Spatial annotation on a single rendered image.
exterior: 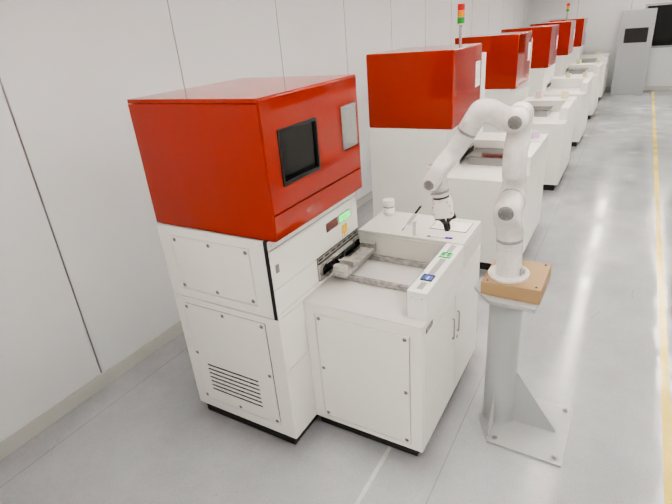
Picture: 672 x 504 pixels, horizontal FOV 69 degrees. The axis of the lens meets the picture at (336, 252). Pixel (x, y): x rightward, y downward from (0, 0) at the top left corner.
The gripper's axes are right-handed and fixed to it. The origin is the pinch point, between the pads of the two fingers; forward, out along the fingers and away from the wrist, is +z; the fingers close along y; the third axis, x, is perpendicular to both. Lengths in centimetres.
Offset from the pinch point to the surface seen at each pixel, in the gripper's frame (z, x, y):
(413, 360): 47, -46, -10
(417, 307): 22.7, -40.0, -4.8
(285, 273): -3, -56, -59
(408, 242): 12.7, 15.1, -29.9
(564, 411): 120, 20, 38
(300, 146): -56, -39, -43
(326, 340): 39, -46, -56
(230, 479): 93, -96, -101
